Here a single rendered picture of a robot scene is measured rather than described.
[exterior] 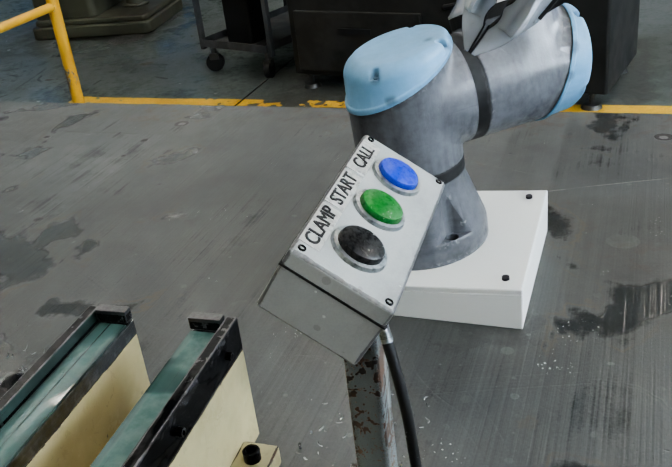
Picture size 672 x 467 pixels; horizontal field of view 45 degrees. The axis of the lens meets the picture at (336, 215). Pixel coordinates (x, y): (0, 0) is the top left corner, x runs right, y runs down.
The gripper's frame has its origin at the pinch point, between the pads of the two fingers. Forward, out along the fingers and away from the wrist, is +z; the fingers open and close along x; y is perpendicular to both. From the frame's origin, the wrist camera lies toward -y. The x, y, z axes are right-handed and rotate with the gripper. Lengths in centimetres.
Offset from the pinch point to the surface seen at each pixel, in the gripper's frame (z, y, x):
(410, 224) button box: 8.1, 15.9, 2.3
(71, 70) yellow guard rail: 208, -275, -149
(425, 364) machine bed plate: 31.1, -1.6, 13.2
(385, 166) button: 7.4, 12.2, -1.0
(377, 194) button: 7.3, 16.2, -0.6
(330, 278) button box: 8.4, 25.0, -0.6
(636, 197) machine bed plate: 20, -40, 30
